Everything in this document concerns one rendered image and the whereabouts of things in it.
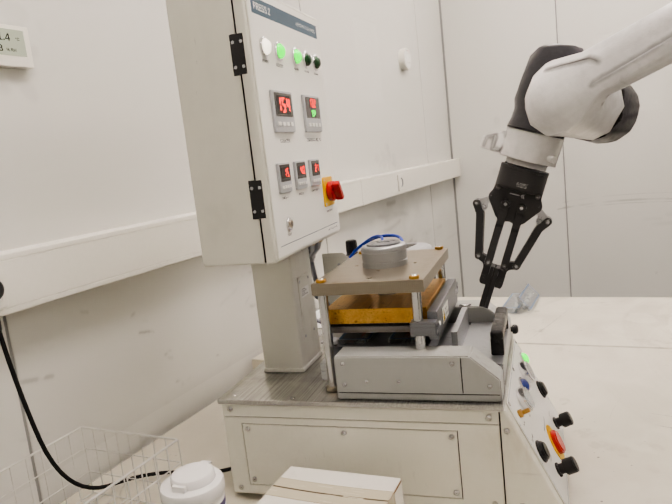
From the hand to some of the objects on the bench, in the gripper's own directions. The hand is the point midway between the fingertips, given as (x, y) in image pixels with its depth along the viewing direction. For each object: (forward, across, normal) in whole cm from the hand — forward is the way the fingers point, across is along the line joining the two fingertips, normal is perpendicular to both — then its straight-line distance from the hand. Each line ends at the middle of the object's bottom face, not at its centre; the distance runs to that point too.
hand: (489, 285), depth 103 cm
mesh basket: (+51, -47, -34) cm, 77 cm away
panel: (+25, +21, 0) cm, 32 cm away
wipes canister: (+43, -25, -36) cm, 61 cm away
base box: (+35, -5, +2) cm, 36 cm away
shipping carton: (+37, -10, -28) cm, 47 cm away
